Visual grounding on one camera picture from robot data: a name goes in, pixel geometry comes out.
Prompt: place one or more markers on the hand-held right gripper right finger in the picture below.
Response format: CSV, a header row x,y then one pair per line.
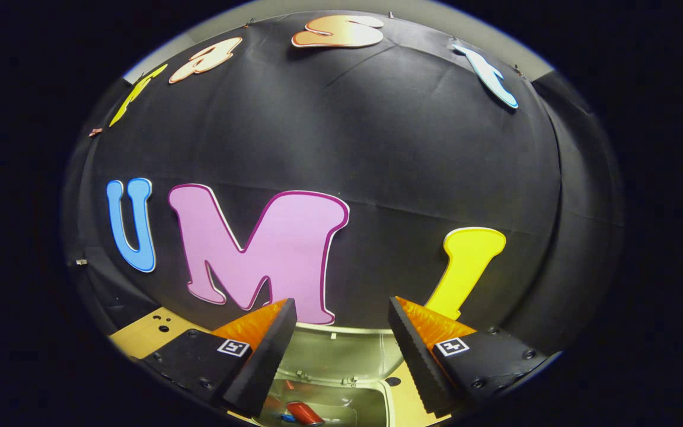
x,y
415,362

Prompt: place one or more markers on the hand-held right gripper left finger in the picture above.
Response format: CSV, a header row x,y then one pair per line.
x,y
264,362

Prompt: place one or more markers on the blue paper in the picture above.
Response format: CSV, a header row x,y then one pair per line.
x,y
287,417

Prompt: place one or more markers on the orange pop can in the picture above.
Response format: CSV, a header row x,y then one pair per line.
x,y
305,413

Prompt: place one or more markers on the pale green desktop garbage bin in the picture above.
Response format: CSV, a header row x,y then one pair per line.
x,y
341,356

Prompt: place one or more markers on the wooden desktop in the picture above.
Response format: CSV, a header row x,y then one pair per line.
x,y
140,335

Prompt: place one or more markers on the black backdrop cloth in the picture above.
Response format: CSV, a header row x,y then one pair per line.
x,y
407,148

